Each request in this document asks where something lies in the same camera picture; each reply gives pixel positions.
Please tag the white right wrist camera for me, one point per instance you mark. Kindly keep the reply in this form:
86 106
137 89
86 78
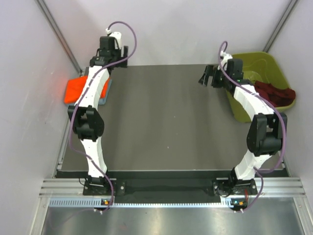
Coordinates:
224 58

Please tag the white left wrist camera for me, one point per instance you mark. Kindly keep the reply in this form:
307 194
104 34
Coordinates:
117 36

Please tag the aluminium front frame rail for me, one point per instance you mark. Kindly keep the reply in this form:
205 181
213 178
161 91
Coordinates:
270 187

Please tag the green plastic basket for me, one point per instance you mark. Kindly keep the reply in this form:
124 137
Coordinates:
261 66

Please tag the right aluminium corner post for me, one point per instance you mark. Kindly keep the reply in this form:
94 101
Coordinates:
281 23

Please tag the left aluminium corner post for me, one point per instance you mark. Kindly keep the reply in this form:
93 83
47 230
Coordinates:
58 33

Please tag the folded grey-blue t shirt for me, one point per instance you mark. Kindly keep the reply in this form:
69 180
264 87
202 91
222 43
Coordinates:
105 95

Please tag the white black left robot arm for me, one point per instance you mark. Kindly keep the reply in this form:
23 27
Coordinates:
86 121

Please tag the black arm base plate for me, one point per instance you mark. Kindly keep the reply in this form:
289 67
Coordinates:
211 187

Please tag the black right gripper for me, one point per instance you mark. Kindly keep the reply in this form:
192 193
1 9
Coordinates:
209 70

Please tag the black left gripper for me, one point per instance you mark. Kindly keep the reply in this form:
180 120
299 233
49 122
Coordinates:
118 51

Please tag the aluminium corner post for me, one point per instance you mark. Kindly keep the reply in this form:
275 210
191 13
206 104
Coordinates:
58 33
281 23

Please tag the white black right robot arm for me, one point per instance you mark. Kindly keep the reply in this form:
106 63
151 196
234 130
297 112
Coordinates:
267 132

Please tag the orange t shirt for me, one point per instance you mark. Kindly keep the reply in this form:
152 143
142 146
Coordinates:
78 90

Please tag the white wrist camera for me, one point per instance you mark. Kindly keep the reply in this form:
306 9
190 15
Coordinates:
224 58
117 36

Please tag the dark red t shirt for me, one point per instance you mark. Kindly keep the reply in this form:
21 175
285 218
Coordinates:
277 97

